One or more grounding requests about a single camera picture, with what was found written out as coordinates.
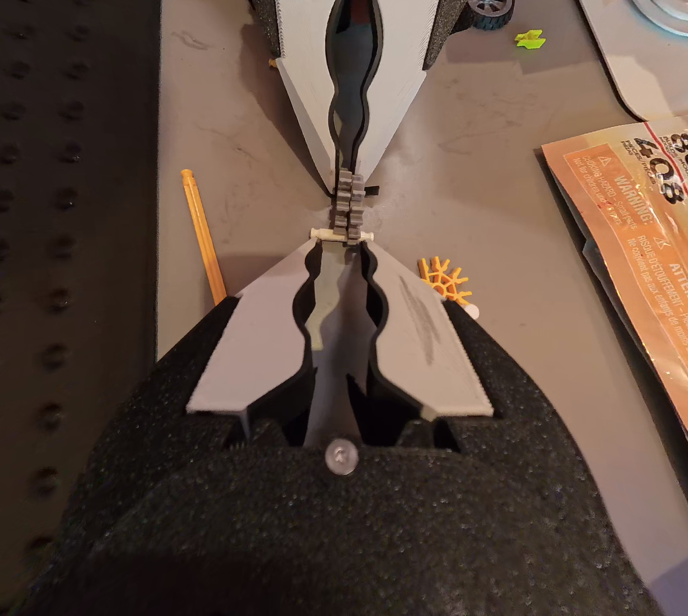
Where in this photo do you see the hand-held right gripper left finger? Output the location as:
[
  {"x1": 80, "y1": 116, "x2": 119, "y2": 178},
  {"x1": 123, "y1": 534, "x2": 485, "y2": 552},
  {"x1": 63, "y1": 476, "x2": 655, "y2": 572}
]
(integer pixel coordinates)
[{"x1": 185, "y1": 240, "x2": 323, "y2": 415}]

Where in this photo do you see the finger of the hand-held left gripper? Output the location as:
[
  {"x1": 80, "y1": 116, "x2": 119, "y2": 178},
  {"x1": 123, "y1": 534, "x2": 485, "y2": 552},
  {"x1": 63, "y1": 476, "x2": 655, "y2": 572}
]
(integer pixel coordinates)
[
  {"x1": 267, "y1": 0, "x2": 347, "y2": 196},
  {"x1": 352, "y1": 0, "x2": 458, "y2": 192}
]

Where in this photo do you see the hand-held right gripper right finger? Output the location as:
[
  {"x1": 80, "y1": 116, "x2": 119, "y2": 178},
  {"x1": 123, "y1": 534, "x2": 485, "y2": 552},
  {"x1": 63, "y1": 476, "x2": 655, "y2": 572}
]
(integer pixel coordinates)
[{"x1": 360, "y1": 241, "x2": 495, "y2": 422}]

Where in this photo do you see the grey snowflake connector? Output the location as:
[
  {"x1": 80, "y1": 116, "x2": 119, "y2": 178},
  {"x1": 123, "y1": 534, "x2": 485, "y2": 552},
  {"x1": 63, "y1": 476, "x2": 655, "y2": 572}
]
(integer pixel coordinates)
[
  {"x1": 348, "y1": 174, "x2": 367, "y2": 246},
  {"x1": 333, "y1": 169, "x2": 355, "y2": 243}
]

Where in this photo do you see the person's left hand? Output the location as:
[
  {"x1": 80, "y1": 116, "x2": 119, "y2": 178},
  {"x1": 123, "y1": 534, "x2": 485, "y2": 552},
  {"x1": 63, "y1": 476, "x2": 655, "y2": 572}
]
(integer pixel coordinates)
[{"x1": 344, "y1": 0, "x2": 377, "y2": 31}]

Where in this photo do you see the yellow fan connector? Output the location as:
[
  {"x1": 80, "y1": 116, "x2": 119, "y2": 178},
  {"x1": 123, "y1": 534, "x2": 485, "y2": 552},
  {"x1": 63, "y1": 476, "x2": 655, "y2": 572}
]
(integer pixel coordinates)
[{"x1": 417, "y1": 257, "x2": 474, "y2": 303}]

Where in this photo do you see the long yellow rod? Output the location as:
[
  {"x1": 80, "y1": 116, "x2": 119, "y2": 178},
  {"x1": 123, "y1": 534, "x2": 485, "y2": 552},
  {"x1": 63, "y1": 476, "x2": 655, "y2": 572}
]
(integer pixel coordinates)
[{"x1": 181, "y1": 169, "x2": 228, "y2": 306}]

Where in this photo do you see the white rounded board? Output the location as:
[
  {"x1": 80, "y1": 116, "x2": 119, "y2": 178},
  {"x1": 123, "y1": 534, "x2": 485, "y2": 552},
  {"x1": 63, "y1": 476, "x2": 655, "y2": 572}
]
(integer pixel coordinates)
[{"x1": 545, "y1": 0, "x2": 688, "y2": 122}]

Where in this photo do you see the orange toy set bag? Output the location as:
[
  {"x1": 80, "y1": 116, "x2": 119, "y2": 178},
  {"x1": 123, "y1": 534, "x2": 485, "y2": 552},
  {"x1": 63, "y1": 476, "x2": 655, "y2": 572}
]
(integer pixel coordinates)
[{"x1": 540, "y1": 116, "x2": 688, "y2": 439}]

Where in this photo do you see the black perforated panel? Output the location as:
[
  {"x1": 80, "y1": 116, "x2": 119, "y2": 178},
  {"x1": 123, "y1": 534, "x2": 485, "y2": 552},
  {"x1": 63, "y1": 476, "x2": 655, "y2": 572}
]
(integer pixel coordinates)
[{"x1": 0, "y1": 0, "x2": 164, "y2": 590}]

